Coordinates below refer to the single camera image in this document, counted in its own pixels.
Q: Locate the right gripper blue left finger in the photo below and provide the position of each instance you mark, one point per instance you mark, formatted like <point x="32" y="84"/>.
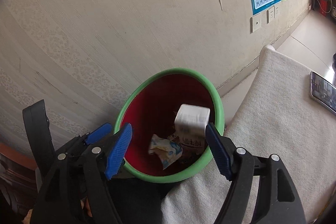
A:
<point x="74" y="189"/>

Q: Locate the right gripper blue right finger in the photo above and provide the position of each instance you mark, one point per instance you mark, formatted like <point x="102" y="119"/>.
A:
<point x="277" y="197"/>

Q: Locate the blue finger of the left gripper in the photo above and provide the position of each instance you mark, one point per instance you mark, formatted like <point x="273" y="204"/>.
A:
<point x="98" y="133"/>

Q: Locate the white milk carton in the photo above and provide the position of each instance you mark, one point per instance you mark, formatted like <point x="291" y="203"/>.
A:
<point x="190" y="125"/>

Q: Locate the green red trash bin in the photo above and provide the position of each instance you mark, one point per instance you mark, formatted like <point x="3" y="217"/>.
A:
<point x="152" y="108"/>

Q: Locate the white table cloth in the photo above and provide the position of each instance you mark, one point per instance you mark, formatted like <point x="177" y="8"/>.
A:
<point x="277" y="116"/>

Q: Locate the black smartphone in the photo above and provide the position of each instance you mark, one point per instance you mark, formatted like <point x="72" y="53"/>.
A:
<point x="322" y="91"/>

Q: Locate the red small bin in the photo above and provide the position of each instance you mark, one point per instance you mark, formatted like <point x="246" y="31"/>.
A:
<point x="323" y="7"/>

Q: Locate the white double wall socket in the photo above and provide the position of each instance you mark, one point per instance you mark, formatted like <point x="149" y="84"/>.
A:
<point x="272" y="13"/>

